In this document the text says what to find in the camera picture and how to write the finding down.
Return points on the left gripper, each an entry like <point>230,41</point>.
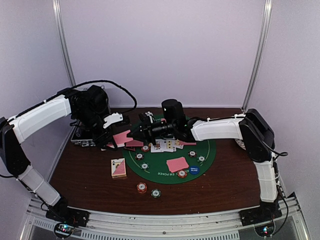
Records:
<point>100,143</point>

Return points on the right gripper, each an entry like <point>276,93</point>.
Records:
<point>145,132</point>

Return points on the red-backed card deck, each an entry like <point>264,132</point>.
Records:
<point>121,138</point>

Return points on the face-up community card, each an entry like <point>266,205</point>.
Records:
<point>156,148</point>

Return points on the three of spades card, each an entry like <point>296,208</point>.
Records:
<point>168,146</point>

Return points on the brown chip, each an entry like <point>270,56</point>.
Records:
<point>139,156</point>
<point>192,153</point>

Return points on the five of diamonds card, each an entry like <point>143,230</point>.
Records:
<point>177,144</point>

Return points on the face-down card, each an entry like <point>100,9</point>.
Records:
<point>187,143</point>

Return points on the dealt card bottom player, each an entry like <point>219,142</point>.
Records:
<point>168,162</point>

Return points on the orange chip stack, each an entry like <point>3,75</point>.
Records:
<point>141,187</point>

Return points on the blue small blind button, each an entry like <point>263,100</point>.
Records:
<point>194,170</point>

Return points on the green chip stack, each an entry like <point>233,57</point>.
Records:
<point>156,193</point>

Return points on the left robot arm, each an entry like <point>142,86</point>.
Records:
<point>14,131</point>

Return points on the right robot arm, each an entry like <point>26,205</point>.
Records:
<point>249,130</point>

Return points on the aluminium poker case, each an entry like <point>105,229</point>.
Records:
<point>90,107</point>

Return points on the triangular all-in marker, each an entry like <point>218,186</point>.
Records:
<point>132,149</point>

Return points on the tan card box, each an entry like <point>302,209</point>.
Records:
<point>118,168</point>

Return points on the round green poker mat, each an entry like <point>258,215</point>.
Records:
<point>158,171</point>

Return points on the patterned ceramic plate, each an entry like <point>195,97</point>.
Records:
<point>240,143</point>

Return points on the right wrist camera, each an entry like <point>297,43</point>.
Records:
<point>173,113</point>

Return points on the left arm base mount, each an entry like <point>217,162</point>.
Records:
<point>74,217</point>

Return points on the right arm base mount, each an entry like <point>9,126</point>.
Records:
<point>258,215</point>

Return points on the left frame post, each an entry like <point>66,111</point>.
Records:
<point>63,43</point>

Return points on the frame post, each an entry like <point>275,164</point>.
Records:
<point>63,43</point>
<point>263,35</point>

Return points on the right frame post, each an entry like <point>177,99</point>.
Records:
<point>263,35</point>

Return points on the aluminium front rail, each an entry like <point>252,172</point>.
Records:
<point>224,225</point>

